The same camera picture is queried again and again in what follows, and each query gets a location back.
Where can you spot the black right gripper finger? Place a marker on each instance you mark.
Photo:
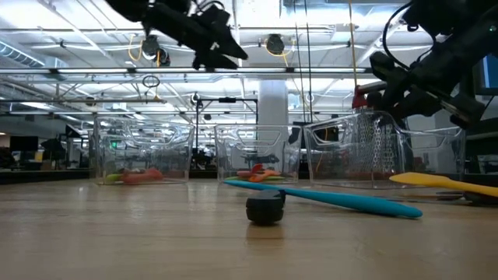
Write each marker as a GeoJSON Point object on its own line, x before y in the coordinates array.
{"type": "Point", "coordinates": [377, 100]}
{"type": "Point", "coordinates": [412, 103]}

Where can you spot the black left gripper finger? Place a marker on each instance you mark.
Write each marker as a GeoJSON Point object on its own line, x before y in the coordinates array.
{"type": "Point", "coordinates": [229, 46]}
{"type": "Point", "coordinates": [214, 62]}

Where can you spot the blue silicone spatula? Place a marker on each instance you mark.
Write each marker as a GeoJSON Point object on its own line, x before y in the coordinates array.
{"type": "Point", "coordinates": [350, 200]}

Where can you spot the red silicone spatula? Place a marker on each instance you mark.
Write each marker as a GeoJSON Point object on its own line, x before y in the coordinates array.
{"type": "Point", "coordinates": [257, 168]}

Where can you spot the pink silicone spatula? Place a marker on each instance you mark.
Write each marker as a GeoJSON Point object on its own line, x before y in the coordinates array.
{"type": "Point", "coordinates": [244, 173]}

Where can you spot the green silicone spatula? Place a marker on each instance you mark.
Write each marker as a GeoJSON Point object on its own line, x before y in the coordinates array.
{"type": "Point", "coordinates": [233, 179]}

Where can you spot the orange silicone spatula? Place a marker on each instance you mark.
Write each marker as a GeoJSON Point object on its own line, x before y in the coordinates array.
{"type": "Point", "coordinates": [258, 178]}

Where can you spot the red silicone spoon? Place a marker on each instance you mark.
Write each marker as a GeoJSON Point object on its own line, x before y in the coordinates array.
{"type": "Point", "coordinates": [144, 177]}

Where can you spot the light green silicone spoon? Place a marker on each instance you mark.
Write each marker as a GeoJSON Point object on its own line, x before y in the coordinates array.
{"type": "Point", "coordinates": [113, 178]}

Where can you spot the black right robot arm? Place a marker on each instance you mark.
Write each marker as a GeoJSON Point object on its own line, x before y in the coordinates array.
{"type": "Point", "coordinates": [447, 15]}

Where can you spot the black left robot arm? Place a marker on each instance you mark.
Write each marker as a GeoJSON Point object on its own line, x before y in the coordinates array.
{"type": "Point", "coordinates": [132, 8]}

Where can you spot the black computer monitor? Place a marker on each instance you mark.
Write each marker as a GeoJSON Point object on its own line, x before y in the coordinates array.
{"type": "Point", "coordinates": [491, 75]}

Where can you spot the red steel box grater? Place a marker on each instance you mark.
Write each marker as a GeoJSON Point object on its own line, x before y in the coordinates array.
{"type": "Point", "coordinates": [373, 148]}

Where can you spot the clear plastic bin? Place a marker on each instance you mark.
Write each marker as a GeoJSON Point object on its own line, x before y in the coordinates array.
{"type": "Point", "coordinates": [175, 155]}
{"type": "Point", "coordinates": [435, 155]}
{"type": "Point", "coordinates": [233, 155]}

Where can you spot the white building column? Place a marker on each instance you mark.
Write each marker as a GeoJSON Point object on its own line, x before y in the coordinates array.
{"type": "Point", "coordinates": [273, 101]}

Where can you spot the yellow silicone spatula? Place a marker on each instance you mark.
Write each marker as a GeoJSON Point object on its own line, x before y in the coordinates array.
{"type": "Point", "coordinates": [428, 180]}

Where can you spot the grey computer desk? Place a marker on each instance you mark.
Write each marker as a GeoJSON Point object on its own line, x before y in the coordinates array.
{"type": "Point", "coordinates": [484, 144]}

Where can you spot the dark background monitor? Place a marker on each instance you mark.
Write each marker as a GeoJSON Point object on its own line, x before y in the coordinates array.
{"type": "Point", "coordinates": [23, 143]}

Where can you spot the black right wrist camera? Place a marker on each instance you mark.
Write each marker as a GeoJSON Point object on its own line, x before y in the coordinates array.
{"type": "Point", "coordinates": [389, 68]}

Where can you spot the black background rig frame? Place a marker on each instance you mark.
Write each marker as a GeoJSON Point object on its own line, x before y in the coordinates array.
{"type": "Point", "coordinates": [227, 100]}

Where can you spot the black aluminium table frame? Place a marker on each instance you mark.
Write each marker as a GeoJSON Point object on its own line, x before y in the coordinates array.
{"type": "Point", "coordinates": [39, 177]}

